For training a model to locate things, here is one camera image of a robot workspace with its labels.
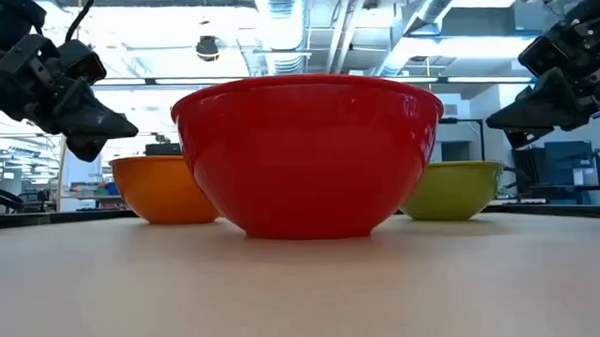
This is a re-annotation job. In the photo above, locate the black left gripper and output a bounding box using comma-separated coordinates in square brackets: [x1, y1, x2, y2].
[0, 30, 142, 167]

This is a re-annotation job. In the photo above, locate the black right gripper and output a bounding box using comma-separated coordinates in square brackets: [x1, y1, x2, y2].
[481, 6, 600, 151]

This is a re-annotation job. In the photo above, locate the orange bowl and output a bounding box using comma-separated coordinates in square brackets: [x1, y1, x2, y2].
[109, 152, 223, 228]

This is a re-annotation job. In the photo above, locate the green bowl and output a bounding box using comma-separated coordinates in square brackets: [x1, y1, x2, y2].
[398, 159, 506, 224]

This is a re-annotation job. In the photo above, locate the black cart with blue panel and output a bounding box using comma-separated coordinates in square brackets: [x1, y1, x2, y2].
[509, 138, 600, 208]

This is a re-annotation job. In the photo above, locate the black pole stand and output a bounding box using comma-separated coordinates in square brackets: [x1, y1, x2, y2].
[437, 115, 487, 164]

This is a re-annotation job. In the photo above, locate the long ceiling light strip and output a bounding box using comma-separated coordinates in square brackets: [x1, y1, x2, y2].
[92, 73, 244, 90]
[387, 70, 534, 89]

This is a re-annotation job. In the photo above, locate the black monitor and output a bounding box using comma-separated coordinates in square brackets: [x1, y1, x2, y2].
[144, 142, 183, 158]

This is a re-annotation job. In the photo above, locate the large red bowl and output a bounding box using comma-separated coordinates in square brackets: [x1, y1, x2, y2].
[169, 68, 449, 245]

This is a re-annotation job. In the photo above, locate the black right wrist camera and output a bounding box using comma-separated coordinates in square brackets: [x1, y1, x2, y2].
[517, 34, 572, 78]

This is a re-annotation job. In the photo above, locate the black curved hose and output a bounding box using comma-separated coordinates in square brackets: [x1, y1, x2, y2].
[0, 181, 26, 211]

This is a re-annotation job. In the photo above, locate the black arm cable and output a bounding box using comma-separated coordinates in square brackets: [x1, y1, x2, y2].
[62, 0, 99, 44]

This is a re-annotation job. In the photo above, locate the black ceiling dome camera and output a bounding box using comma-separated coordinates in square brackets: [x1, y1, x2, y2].
[194, 34, 221, 63]

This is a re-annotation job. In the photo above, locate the large silver air duct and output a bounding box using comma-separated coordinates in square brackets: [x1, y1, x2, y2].
[372, 0, 478, 78]

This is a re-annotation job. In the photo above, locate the corrugated silver air duct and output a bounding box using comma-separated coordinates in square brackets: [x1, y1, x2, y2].
[262, 0, 309, 77]

